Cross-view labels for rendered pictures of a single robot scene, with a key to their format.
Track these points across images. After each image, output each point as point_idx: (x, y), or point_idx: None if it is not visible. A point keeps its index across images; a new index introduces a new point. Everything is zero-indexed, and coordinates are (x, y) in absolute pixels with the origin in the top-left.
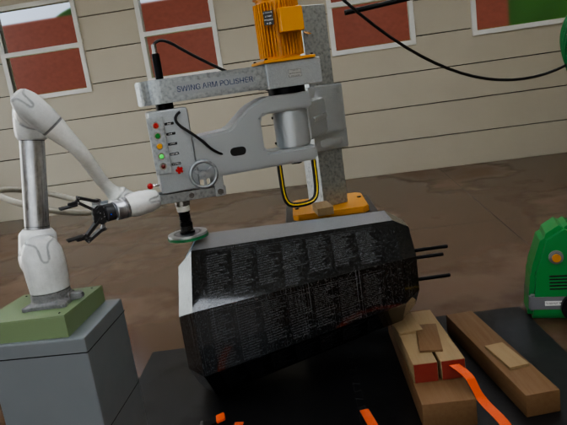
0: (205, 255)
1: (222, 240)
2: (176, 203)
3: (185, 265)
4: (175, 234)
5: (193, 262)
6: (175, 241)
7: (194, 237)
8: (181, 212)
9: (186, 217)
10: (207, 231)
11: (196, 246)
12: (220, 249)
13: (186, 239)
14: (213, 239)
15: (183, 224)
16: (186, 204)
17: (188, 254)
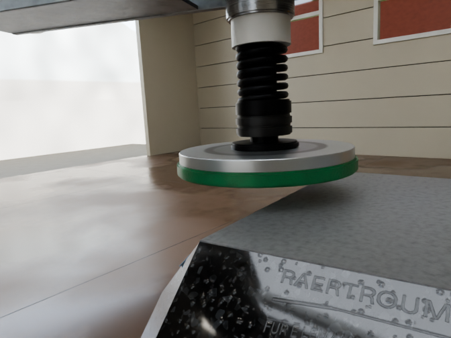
0: (261, 315)
1: (426, 227)
2: (227, 0)
3: (160, 309)
4: (222, 145)
5: (173, 331)
6: (182, 171)
7: (261, 169)
8: (242, 41)
9: (262, 75)
10: (356, 159)
11: (258, 220)
12: (398, 308)
13: (221, 169)
14: (374, 202)
15: (243, 104)
16: (265, 2)
17: (190, 255)
